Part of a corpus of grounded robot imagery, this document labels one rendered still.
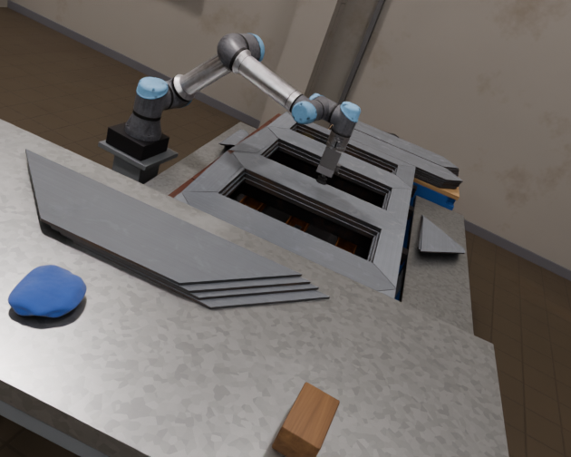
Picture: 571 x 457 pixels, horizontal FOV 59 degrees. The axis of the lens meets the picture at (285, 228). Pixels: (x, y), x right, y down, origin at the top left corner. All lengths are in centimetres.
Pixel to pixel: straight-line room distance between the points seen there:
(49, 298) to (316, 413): 44
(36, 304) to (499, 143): 401
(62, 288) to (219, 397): 30
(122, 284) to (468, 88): 377
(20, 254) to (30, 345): 21
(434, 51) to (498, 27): 48
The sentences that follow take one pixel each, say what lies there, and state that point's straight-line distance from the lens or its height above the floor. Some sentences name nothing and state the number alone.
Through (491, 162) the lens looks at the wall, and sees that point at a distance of 451.
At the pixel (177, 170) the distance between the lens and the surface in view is 218.
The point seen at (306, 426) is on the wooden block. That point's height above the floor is 110.
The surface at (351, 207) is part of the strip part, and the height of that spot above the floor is 86.
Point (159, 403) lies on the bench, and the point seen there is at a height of 105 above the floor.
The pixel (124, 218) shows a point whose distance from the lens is 107.
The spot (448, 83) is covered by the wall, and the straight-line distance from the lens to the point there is 441.
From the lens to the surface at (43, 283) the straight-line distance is 88.
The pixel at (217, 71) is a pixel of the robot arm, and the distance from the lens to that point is 210.
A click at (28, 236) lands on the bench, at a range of 103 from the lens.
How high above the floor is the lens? 166
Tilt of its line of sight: 29 degrees down
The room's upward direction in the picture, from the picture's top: 21 degrees clockwise
